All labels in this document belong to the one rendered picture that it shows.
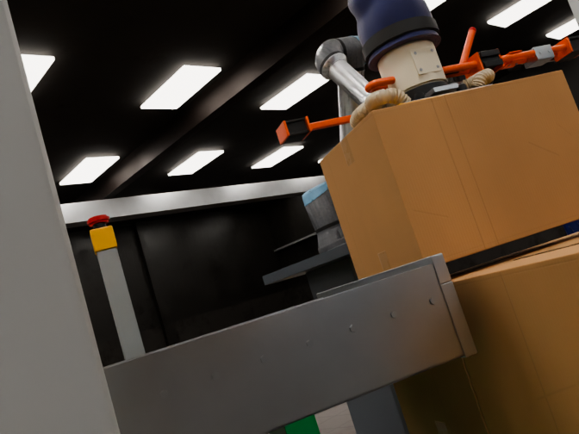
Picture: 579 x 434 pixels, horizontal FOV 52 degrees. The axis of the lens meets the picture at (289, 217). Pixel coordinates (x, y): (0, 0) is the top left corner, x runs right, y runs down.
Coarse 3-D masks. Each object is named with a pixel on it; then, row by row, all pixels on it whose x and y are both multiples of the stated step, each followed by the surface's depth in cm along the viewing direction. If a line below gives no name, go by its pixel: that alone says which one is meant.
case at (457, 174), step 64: (384, 128) 143; (448, 128) 148; (512, 128) 153; (576, 128) 159; (384, 192) 147; (448, 192) 144; (512, 192) 149; (576, 192) 154; (384, 256) 156; (448, 256) 140
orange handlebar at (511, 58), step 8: (552, 48) 187; (560, 48) 188; (504, 56) 181; (512, 56) 181; (520, 56) 183; (528, 56) 184; (464, 64) 176; (472, 64) 176; (504, 64) 185; (512, 64) 184; (448, 72) 174; (464, 72) 180; (376, 80) 166; (384, 80) 166; (392, 80) 167; (368, 88) 167; (376, 88) 170; (384, 88) 171; (328, 120) 190; (336, 120) 191; (344, 120) 192; (312, 128) 188; (320, 128) 190
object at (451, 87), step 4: (448, 84) 160; (452, 84) 161; (456, 84) 161; (436, 88) 159; (440, 88) 159; (444, 88) 160; (448, 88) 160; (452, 88) 161; (456, 88) 161; (428, 92) 161; (432, 92) 160; (436, 92) 159; (440, 92) 161; (444, 92) 162; (448, 92) 163; (428, 96) 162; (384, 104) 166; (388, 104) 166; (392, 104) 167
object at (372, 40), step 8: (416, 16) 164; (424, 16) 165; (392, 24) 164; (400, 24) 163; (408, 24) 163; (416, 24) 164; (424, 24) 164; (432, 24) 166; (384, 32) 165; (392, 32) 164; (400, 32) 163; (408, 32) 163; (368, 40) 169; (376, 40) 167; (384, 40) 165; (368, 48) 170; (376, 48) 168; (368, 56) 172; (368, 64) 178
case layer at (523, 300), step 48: (576, 240) 136; (480, 288) 121; (528, 288) 108; (576, 288) 97; (480, 336) 125; (528, 336) 111; (576, 336) 100; (432, 384) 149; (480, 384) 129; (528, 384) 114; (576, 384) 102; (432, 432) 155; (480, 432) 134; (528, 432) 118; (576, 432) 105
